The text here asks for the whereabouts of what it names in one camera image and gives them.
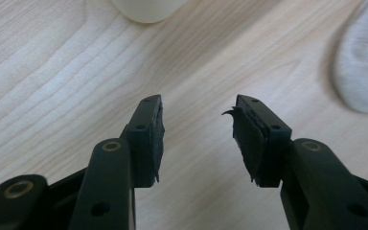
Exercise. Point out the grey fluffy cloth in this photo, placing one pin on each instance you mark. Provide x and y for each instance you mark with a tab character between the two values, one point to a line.
364	64

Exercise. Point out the white rounded plastic container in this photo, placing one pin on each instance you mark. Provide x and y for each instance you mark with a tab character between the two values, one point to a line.
148	9

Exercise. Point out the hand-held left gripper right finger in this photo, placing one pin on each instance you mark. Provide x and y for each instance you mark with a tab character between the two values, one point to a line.
262	150

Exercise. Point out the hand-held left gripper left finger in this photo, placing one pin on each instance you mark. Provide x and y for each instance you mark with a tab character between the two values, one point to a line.
145	150

